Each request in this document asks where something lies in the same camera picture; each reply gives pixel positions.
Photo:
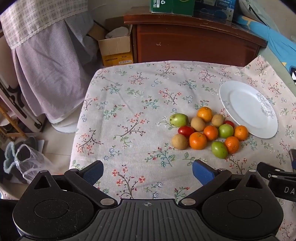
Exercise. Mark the large orange tangerine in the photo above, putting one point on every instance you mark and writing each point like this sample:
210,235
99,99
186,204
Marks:
197,141

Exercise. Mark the green milk carton box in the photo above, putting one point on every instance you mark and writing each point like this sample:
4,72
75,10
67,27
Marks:
176,7

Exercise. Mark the brown wooden cabinet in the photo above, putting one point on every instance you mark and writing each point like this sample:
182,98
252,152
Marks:
164,37

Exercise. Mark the open cardboard box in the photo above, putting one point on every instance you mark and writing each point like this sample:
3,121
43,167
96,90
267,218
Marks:
114,40

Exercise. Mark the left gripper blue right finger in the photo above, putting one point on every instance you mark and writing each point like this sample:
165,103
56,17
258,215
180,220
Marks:
211,181

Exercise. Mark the white plate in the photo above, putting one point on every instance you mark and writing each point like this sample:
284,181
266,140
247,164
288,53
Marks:
250,108

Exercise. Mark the checkered purple cloth cover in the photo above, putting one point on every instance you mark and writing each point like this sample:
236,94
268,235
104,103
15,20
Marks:
53,55

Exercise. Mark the blue milk carton box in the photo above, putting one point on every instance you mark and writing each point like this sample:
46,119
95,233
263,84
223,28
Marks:
223,9

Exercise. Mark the green fruit bottom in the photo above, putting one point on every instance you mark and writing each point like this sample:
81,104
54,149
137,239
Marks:
219,149

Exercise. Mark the brown kiwi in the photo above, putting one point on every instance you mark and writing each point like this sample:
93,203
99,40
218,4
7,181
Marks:
217,120
179,142
198,124

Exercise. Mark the small tangerine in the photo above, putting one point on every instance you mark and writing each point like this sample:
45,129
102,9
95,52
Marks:
211,132

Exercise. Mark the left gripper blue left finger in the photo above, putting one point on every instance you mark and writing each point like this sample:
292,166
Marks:
83,182

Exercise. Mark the floral tablecloth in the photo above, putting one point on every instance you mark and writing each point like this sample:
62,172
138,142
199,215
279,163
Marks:
125,123

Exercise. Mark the red cherry tomato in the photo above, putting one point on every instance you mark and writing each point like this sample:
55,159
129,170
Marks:
186,131
228,122

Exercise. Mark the blue shark plush pillow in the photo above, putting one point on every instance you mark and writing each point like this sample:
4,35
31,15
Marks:
282,47

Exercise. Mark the clear plastic bag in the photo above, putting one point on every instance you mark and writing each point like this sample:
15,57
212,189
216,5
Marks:
30,162

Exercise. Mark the large spotted green fruit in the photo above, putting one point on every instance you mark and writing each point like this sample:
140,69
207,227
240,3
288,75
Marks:
179,120

